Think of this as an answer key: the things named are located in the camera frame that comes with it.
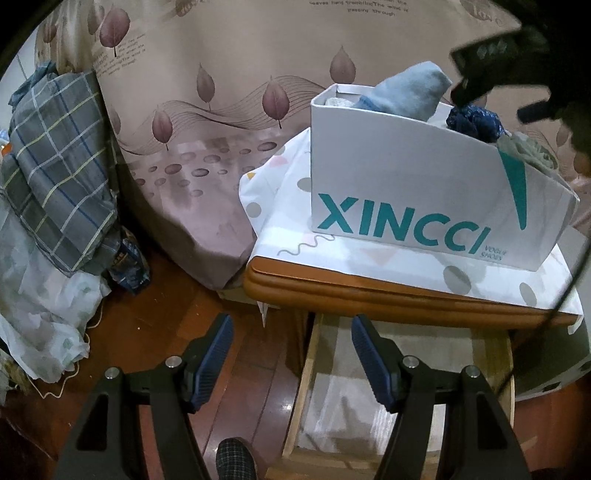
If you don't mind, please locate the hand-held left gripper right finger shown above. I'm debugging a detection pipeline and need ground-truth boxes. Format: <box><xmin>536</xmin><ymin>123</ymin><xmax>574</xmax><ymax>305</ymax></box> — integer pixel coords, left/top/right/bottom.
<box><xmin>351</xmin><ymin>314</ymin><xmax>532</xmax><ymax>480</ymax></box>

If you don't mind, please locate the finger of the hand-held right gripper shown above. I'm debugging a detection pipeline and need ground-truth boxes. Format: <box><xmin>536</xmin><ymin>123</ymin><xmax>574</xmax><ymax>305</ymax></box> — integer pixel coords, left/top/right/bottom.
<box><xmin>517</xmin><ymin>99</ymin><xmax>559</xmax><ymax>124</ymax></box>
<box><xmin>450</xmin><ymin>30</ymin><xmax>527</xmax><ymax>104</ymax></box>

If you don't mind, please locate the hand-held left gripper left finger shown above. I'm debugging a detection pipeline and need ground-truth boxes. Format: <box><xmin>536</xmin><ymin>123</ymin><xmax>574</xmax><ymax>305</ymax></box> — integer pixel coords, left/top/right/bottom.
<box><xmin>55</xmin><ymin>313</ymin><xmax>235</xmax><ymax>480</ymax></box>

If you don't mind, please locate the grey underwear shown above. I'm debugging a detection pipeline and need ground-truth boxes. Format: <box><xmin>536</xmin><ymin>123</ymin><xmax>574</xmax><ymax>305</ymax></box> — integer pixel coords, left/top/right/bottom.
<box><xmin>496</xmin><ymin>130</ymin><xmax>560</xmax><ymax>180</ymax></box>

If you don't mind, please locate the navy speckled underwear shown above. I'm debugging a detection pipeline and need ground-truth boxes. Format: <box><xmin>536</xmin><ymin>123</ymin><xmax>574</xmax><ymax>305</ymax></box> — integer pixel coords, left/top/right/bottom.
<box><xmin>445</xmin><ymin>104</ymin><xmax>507</xmax><ymax>142</ymax></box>

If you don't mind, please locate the wooden drawer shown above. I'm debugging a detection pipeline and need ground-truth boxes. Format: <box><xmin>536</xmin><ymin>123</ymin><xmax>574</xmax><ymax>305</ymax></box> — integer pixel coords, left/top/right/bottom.
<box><xmin>281</xmin><ymin>313</ymin><xmax>515</xmax><ymax>480</ymax></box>

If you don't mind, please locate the light blue underwear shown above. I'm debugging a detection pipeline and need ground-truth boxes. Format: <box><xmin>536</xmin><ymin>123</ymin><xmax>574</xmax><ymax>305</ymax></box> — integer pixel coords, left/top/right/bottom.
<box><xmin>355</xmin><ymin>61</ymin><xmax>454</xmax><ymax>123</ymax></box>

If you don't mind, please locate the white shoe box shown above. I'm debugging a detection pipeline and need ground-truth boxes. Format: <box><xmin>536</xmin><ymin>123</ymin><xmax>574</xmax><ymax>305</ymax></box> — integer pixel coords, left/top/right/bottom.
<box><xmin>309</xmin><ymin>83</ymin><xmax>580</xmax><ymax>273</ymax></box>

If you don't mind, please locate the wooden nightstand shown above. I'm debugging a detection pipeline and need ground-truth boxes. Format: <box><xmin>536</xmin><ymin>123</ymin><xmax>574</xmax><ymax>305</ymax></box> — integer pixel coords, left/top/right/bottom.
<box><xmin>244</xmin><ymin>263</ymin><xmax>578</xmax><ymax>370</ymax></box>

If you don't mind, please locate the plaid slipper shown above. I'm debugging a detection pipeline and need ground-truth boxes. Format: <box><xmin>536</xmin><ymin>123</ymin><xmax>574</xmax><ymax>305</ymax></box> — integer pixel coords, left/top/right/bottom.
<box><xmin>215</xmin><ymin>438</ymin><xmax>257</xmax><ymax>480</ymax></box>

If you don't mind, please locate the white dotted cloth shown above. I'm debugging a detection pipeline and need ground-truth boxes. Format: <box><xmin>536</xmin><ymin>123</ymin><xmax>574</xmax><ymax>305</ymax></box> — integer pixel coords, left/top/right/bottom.
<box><xmin>239</xmin><ymin>127</ymin><xmax>585</xmax><ymax>335</ymax></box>

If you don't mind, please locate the blue printed packet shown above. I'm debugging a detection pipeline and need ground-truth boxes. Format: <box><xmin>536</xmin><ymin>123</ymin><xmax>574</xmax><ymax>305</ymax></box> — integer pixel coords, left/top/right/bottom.
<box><xmin>107</xmin><ymin>231</ymin><xmax>151</xmax><ymax>296</ymax></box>

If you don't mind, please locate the white plastic bag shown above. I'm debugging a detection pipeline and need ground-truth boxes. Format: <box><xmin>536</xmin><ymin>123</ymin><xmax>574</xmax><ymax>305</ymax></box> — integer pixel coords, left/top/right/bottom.
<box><xmin>0</xmin><ymin>198</ymin><xmax>114</xmax><ymax>384</ymax></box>

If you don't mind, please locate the grey plaid blanket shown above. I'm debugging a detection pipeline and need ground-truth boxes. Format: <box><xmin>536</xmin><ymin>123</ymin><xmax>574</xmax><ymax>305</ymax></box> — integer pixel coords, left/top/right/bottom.
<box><xmin>0</xmin><ymin>69</ymin><xmax>122</xmax><ymax>278</ymax></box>

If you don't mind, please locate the blue grey cloth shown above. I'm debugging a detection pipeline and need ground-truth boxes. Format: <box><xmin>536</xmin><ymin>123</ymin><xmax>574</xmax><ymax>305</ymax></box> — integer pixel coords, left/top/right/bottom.
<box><xmin>11</xmin><ymin>61</ymin><xmax>58</xmax><ymax>107</ymax></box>

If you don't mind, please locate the black cable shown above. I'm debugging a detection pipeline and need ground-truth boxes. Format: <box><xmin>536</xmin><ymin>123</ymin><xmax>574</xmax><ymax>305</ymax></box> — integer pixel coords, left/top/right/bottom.
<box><xmin>505</xmin><ymin>249</ymin><xmax>591</xmax><ymax>393</ymax></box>

